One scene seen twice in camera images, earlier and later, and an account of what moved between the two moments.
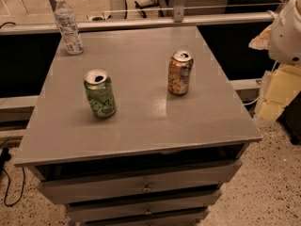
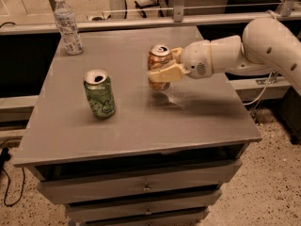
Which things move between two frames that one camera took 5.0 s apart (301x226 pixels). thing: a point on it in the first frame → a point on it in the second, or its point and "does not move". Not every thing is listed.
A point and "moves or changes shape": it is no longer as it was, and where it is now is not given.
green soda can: (100, 91) does not move
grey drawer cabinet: (160, 159) does not move
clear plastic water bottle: (67, 22) does not move
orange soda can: (180, 72) moves or changes shape
